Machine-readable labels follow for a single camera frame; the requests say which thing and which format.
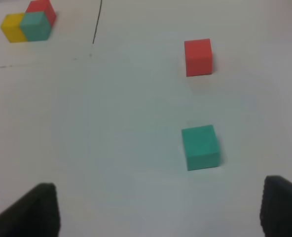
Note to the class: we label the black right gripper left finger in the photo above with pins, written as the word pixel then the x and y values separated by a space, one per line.
pixel 35 214

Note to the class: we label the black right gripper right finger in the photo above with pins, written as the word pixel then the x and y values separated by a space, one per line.
pixel 276 207

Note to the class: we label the template green cube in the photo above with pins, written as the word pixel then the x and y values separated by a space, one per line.
pixel 35 26

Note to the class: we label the template yellow cube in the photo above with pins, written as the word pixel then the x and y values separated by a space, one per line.
pixel 11 28

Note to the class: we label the template red cube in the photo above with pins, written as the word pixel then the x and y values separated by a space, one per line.
pixel 44 6

